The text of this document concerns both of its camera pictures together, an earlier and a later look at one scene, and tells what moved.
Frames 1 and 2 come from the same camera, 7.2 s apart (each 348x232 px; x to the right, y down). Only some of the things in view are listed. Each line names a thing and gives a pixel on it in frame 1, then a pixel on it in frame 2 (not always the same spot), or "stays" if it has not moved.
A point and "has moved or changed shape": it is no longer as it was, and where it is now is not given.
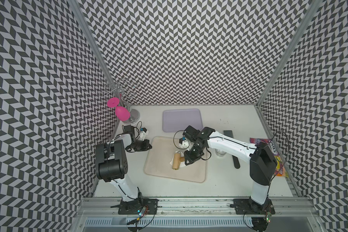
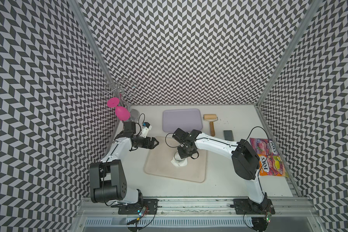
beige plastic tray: (160, 152) stays
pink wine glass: (121, 113) stays
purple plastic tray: (179, 120) stays
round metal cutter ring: (219, 152) has moved or changed shape
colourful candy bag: (280, 170) stays
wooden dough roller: (177, 160) → (211, 118)
